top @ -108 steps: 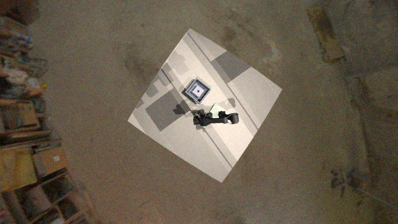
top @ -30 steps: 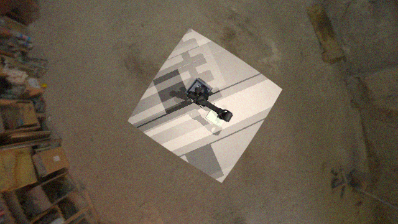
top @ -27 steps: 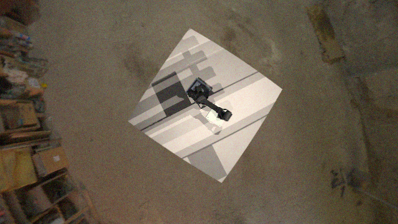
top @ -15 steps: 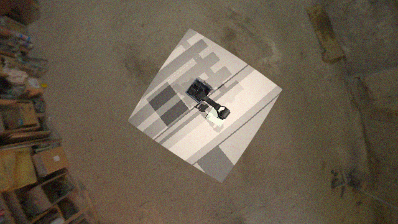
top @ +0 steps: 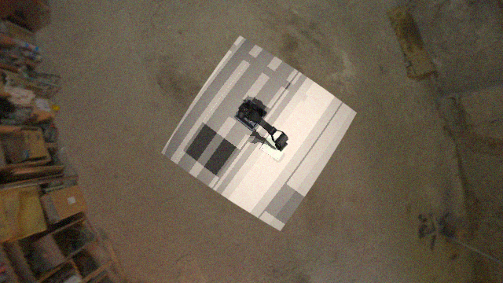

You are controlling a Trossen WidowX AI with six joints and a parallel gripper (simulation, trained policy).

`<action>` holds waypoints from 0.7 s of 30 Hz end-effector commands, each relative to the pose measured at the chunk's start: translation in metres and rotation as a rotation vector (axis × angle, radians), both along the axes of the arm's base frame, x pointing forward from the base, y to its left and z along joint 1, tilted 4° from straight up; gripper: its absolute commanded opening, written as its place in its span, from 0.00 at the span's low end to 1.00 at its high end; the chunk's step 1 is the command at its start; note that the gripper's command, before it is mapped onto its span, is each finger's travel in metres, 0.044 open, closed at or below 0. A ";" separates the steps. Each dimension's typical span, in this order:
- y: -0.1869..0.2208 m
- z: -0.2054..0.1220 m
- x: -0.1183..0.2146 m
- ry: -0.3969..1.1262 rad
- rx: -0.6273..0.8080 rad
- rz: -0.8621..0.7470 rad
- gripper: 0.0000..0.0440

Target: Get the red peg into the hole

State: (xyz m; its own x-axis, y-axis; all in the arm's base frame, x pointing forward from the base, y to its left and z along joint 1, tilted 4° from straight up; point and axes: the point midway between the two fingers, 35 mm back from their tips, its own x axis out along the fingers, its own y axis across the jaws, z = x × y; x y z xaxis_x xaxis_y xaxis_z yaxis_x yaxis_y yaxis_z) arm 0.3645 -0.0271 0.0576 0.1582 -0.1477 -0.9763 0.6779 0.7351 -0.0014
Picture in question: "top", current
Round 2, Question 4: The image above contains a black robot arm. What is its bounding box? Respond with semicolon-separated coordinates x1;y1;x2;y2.
238;102;289;152

